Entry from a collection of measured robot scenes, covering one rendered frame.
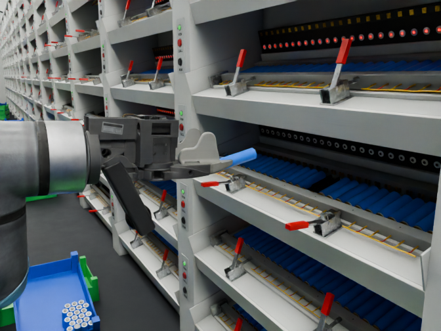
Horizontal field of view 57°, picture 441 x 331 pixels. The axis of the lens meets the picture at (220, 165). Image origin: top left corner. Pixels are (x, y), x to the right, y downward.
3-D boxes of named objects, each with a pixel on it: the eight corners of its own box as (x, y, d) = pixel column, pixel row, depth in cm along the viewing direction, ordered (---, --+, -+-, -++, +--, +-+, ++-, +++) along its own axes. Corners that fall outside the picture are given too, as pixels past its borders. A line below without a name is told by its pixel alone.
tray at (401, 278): (428, 322, 48) (421, 255, 44) (197, 194, 99) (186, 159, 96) (518, 243, 56) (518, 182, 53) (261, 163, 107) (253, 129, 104)
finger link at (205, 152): (243, 132, 58) (182, 132, 54) (240, 173, 59) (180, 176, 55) (233, 130, 60) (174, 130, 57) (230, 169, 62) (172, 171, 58)
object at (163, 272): (184, 318, 116) (169, 280, 111) (121, 243, 167) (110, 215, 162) (241, 283, 124) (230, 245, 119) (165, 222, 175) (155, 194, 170)
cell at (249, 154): (251, 157, 65) (216, 169, 62) (249, 146, 65) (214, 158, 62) (257, 159, 64) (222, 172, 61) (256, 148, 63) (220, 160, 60)
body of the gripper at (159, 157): (185, 120, 53) (90, 119, 47) (182, 184, 55) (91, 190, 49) (163, 115, 60) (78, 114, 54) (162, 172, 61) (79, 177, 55)
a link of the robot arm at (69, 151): (50, 203, 46) (41, 184, 54) (94, 199, 49) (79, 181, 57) (48, 125, 44) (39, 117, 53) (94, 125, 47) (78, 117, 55)
